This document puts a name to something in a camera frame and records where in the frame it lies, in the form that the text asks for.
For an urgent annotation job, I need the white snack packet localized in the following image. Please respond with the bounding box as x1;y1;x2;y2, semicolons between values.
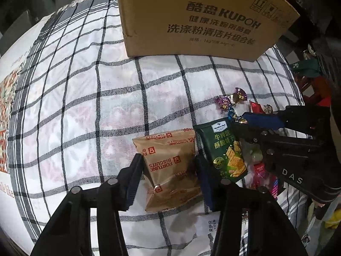
196;211;222;256

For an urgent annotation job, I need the brown biscuit packet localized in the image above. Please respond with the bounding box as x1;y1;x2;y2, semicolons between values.
132;128;202;212

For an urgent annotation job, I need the purple wrapped candy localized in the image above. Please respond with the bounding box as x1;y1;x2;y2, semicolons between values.
214;87;248;110

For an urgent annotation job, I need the red orange cloth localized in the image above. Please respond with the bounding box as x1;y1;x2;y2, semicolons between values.
301;76;332;108

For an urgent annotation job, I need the black white checkered tablecloth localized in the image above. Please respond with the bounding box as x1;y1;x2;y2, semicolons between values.
7;0;311;256

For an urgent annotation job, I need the green cap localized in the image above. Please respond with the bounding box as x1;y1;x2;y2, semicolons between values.
290;59;320;77

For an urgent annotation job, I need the blue wrapped candy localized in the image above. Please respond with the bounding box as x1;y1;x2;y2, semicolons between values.
227;107;248;124

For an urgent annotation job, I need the yellow cloth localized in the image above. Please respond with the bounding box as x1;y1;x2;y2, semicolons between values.
306;202;341;230

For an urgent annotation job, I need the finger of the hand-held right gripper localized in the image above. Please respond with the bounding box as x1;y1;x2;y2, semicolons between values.
241;105;332;140
230;123;317;172

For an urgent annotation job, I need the green cracker packet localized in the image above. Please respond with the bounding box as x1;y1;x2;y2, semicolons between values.
193;117;248;183

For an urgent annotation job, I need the cardboard box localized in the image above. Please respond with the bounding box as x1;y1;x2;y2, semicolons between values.
115;0;301;62

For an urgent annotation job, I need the patterned table cover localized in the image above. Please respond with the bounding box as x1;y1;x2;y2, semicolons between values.
0;13;52;256

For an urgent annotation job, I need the pink snack packet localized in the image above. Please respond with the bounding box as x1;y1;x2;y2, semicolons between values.
246;163;281;200

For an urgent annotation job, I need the clear green candy packet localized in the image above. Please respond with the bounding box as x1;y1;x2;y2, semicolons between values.
239;139;264;167

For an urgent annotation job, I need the red snack packet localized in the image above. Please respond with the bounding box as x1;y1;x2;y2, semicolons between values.
250;100;273;115

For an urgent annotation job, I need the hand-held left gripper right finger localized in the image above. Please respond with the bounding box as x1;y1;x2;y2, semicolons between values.
194;156;308;256

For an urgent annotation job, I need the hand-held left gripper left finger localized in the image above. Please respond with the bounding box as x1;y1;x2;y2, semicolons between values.
30;153;144;256

